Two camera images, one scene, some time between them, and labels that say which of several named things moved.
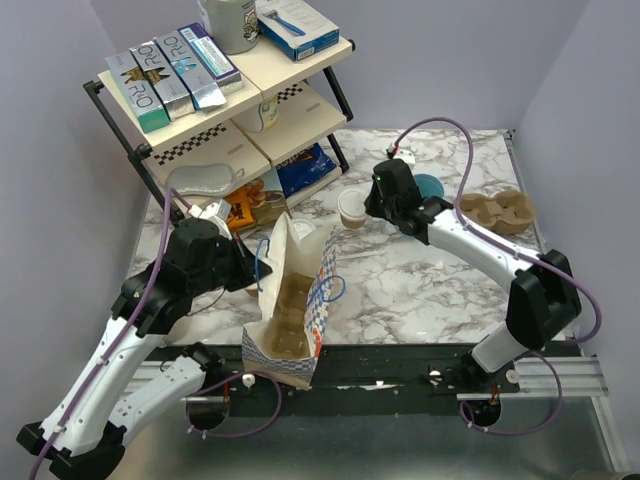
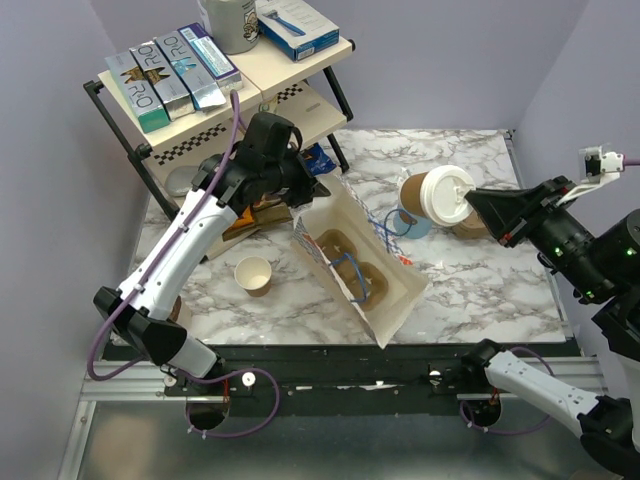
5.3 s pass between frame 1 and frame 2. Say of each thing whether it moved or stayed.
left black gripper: moved
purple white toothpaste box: stayed
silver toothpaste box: stayed
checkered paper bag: moved
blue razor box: stayed
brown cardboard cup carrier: moved
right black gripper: moved
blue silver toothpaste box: stayed
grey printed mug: stayed
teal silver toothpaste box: stayed
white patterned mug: stayed
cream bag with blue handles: moved
